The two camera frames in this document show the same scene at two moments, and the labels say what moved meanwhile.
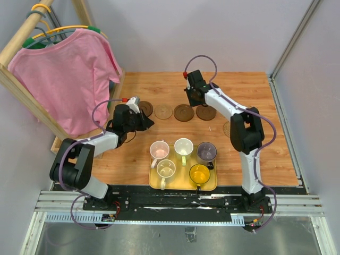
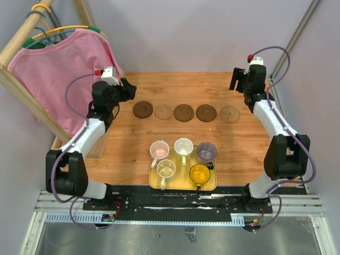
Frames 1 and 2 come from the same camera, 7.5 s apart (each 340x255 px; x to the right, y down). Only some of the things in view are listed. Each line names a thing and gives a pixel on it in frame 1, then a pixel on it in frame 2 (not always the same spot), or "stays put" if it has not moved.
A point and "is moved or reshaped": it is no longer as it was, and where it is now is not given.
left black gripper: (145, 122) → (129, 92)
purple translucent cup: (207, 151) stays put
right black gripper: (192, 103) → (238, 75)
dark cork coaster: (146, 107) stays put
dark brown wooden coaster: (205, 113) stays put
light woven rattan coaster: (227, 129) is moved or reshaped
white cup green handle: (184, 146) stays put
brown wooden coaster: (183, 112) stays put
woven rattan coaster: (163, 111) stays put
